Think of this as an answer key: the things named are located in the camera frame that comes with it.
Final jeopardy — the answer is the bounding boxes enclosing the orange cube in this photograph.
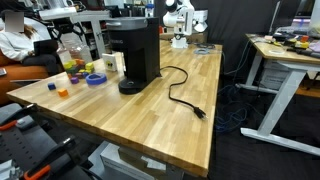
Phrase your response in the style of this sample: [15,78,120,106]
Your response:
[57,87,69,98]

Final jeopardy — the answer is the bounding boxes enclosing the black Keurig coffee maker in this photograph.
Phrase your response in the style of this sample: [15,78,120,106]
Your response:
[105,16,162,95]

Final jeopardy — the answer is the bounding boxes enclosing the grey tape roll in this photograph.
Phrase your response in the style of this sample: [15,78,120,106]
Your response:
[193,48,211,56]

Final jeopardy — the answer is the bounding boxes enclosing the small white card box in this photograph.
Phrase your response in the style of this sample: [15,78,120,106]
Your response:
[101,52,118,72]

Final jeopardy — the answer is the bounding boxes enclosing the blue tape roll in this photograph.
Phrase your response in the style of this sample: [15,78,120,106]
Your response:
[85,72,108,86]

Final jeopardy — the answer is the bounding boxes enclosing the large brown cardboard box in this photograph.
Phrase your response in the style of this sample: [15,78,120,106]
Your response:
[159,31,208,44]

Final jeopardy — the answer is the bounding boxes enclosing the white box under table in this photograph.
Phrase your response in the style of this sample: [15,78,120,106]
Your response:
[88,141,186,180]

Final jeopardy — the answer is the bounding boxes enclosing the white shelf table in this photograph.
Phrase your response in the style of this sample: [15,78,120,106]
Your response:
[39,7,113,59]

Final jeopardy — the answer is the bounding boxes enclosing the clear plastic jar with blocks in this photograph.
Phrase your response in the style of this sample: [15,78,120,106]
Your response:
[55,33,96,80]

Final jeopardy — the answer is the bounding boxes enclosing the black partition panel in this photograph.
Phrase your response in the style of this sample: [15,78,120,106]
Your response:
[153,0,278,78]

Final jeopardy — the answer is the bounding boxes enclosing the white cabinet under desk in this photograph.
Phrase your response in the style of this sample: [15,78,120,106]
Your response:
[259,61,294,91]

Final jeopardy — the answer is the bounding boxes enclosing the white tape roll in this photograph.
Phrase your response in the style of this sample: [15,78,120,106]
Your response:
[268,49,286,56]

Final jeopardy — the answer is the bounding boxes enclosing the wooden desk white legs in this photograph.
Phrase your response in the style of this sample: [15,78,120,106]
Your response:
[234,33,320,158]

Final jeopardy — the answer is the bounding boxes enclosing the black laptop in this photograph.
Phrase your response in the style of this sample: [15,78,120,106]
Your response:
[33,38,59,56]

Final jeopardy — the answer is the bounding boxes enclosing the orange couch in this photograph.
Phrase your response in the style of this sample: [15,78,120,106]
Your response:
[0,49,51,106]

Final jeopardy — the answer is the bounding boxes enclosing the black computer monitor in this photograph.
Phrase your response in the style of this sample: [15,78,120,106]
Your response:
[268,0,320,34]

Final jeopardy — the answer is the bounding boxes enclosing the black orange bar clamp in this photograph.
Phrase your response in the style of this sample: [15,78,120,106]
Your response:
[23,135,78,180]
[0,103,38,132]

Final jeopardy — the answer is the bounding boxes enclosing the seated person white shirt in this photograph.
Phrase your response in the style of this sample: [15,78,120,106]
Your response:
[0,9,61,76]

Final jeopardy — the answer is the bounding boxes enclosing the black coffee maker power cable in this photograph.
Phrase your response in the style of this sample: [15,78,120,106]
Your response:
[159,65,208,121]

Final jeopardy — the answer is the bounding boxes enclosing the blue floor cable bundle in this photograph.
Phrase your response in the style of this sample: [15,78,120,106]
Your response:
[214,83,249,134]

